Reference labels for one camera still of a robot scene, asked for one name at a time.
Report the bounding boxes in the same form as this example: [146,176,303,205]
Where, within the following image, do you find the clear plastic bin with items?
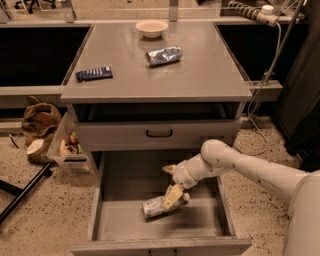
[47,113,92,173]

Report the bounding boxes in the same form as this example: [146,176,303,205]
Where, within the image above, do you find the brown paper bag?
[21,96,62,163]

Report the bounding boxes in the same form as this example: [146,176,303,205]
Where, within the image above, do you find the crushed silver can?
[145,46,183,67]

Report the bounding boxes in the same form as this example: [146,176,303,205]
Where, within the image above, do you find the white corrugated hose fixture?
[228,0,279,27]

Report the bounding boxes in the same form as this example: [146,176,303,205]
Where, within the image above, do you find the grey hanging cable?
[233,0,306,158]

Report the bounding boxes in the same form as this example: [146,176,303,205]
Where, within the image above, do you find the white bowl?
[136,20,168,39]

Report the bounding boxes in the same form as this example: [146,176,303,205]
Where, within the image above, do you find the black stand leg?
[0,163,52,225]

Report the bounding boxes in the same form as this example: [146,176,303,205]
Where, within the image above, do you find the blue plastic bottle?
[142,193,190,219]

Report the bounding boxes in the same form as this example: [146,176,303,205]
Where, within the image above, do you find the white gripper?
[162,160,197,210]

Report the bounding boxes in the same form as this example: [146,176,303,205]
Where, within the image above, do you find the closed top drawer black handle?
[75,119,242,151]

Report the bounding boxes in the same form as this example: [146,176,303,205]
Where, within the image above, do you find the grey drawer cabinet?
[61,22,251,153]

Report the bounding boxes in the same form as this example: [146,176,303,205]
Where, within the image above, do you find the open grey middle drawer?
[71,150,251,256]

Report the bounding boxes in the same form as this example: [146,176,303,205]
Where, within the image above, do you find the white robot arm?
[162,139,320,256]

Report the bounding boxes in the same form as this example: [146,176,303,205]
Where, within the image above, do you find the dark blue snack bar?
[75,66,113,82]

